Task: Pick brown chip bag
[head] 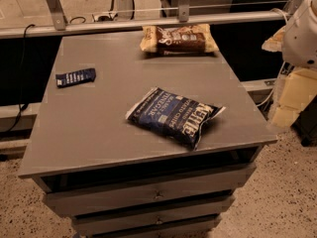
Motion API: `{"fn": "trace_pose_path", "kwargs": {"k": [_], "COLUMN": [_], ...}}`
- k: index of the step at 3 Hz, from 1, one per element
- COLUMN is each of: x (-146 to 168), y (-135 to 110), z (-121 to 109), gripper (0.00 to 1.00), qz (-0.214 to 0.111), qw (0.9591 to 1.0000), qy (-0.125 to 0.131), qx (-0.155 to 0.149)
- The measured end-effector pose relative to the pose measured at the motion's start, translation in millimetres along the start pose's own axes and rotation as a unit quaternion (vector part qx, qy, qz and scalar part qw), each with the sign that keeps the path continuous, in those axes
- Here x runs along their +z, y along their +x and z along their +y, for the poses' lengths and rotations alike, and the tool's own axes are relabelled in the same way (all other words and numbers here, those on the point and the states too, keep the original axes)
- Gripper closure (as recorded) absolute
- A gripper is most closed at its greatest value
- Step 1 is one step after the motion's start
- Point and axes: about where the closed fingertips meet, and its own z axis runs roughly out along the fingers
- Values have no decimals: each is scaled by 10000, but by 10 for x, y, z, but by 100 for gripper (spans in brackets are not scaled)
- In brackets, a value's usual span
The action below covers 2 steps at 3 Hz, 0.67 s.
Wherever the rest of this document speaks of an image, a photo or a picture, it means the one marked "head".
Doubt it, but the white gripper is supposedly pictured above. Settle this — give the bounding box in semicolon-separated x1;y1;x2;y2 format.
262;27;317;128

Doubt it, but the brown chip bag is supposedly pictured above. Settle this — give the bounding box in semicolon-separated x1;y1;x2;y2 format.
140;24;219;54

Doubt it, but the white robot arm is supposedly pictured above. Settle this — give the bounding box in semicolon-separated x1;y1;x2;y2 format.
262;0;317;127

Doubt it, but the blue kettle chip bag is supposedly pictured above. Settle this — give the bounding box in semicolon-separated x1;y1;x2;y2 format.
126;87;225;150

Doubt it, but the white power strip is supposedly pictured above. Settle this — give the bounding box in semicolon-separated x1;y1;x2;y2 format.
92;13;118;22

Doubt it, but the dark blue snack bar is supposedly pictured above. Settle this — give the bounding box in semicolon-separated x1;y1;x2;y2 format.
55;68;96;88

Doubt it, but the grey drawer cabinet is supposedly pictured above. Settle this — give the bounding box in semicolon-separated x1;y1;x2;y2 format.
19;32;275;238

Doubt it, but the white cable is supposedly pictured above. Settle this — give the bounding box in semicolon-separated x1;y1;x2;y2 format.
256;61;287;108

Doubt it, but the metal railing frame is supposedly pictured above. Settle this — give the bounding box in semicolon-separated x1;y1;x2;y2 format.
0;0;303;39

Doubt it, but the black cable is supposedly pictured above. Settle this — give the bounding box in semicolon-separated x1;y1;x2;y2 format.
0;23;36;136

